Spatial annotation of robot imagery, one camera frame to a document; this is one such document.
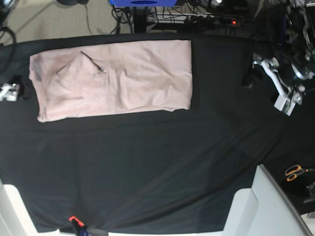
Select pink T-shirt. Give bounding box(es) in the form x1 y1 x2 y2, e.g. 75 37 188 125
29 40 193 122

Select blue plastic box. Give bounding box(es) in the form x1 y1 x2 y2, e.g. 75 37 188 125
109 0 177 7

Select black device right edge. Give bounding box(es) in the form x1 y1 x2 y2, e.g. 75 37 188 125
304 182 315 204

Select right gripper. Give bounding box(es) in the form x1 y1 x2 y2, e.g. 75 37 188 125
0 76 32 101

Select white base block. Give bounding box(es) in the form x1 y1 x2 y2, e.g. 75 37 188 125
0 181 38 236
222 164 312 236

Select black table post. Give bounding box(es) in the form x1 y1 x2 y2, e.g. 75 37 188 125
131 7 149 33

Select orange handled scissors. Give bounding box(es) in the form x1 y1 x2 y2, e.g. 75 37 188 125
284 165 315 182

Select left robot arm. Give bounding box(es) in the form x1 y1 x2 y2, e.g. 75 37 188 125
242 0 315 116

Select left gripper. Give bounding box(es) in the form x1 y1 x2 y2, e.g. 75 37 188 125
242 56 315 116

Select white power strip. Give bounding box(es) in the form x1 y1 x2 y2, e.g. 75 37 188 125
147 12 217 24

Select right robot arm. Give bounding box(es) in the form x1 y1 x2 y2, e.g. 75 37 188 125
0 0 32 102

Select black table cloth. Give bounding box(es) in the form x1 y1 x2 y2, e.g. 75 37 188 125
0 33 315 234

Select red clip front edge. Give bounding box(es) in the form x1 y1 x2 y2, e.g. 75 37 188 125
68 215 85 227

